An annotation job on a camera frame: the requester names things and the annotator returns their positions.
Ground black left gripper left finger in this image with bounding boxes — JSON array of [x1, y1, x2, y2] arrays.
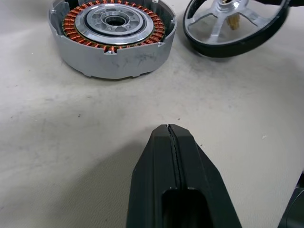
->
[[125, 124, 183, 228]]

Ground spoked rotor black rim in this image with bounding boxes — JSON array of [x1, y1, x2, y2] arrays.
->
[[182, 0, 291, 58]]

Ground dark grey motor lid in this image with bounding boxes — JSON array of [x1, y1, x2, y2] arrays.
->
[[277, 171, 304, 228]]

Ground silver motor housing copper windings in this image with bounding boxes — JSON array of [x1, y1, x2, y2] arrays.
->
[[48, 0, 178, 79]]

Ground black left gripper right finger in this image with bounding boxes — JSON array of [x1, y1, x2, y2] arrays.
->
[[168, 124, 243, 228]]

